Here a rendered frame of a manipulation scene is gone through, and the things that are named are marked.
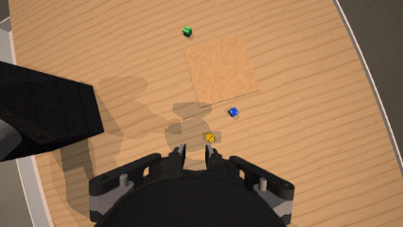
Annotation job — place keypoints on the yellow die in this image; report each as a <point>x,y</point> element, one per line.
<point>209,137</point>

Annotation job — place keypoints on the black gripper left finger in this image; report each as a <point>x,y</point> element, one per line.
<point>105,189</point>

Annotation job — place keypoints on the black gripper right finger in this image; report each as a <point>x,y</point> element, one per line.
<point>277,192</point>

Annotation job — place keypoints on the green die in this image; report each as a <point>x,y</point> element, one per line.
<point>187,31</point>

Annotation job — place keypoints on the blue die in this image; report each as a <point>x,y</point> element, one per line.
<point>233,112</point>

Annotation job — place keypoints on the tan square mat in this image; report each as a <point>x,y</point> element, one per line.
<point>221,70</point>

